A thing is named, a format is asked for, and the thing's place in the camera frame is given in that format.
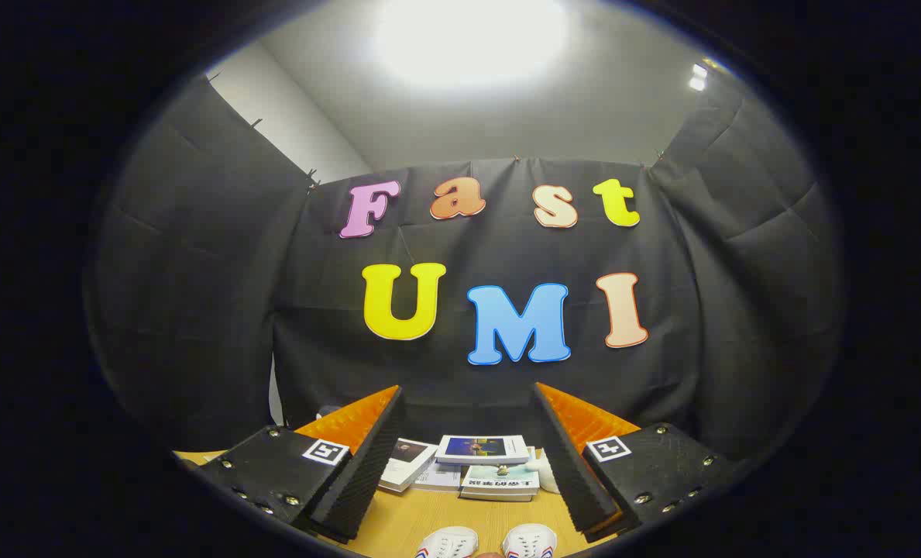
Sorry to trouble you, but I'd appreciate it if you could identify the white canvas shoe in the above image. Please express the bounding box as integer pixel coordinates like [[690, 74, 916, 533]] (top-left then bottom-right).
[[418, 526, 479, 558], [502, 523, 558, 558]]

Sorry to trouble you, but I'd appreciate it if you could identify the book with blue picture cover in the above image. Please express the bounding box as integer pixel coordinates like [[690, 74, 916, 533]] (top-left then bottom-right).
[[435, 434, 531, 466]]

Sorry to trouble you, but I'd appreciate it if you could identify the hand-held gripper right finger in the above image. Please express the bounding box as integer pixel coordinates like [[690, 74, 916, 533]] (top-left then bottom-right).
[[532, 381, 740, 543]]

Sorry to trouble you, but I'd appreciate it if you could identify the white book with text cover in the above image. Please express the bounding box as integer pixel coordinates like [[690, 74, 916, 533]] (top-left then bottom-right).
[[414, 460, 463, 494]]

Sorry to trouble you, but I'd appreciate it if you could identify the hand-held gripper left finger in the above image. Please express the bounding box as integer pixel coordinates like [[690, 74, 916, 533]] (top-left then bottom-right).
[[193, 385, 407, 542]]

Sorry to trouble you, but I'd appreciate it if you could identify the ceiling light panel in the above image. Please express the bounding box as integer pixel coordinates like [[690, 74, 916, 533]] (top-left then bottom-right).
[[373, 0, 571, 88]]

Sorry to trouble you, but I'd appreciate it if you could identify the white duck plush toy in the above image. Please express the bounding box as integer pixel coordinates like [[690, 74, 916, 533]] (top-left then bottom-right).
[[524, 449, 562, 495]]

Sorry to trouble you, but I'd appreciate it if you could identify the thick book with teal cover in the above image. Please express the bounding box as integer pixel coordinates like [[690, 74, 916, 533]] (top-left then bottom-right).
[[460, 463, 541, 497]]

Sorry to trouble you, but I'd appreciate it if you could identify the white book with portrait cover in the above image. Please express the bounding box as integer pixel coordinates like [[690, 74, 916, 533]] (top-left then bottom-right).
[[377, 438, 439, 494]]

